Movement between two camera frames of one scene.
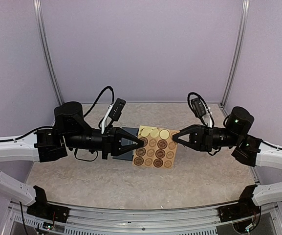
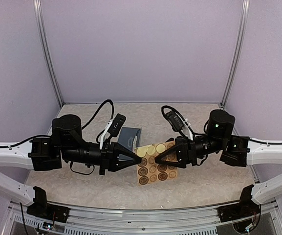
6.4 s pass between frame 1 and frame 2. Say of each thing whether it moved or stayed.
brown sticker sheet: moved
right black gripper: moved
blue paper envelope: stayed
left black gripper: moved
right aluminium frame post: stayed
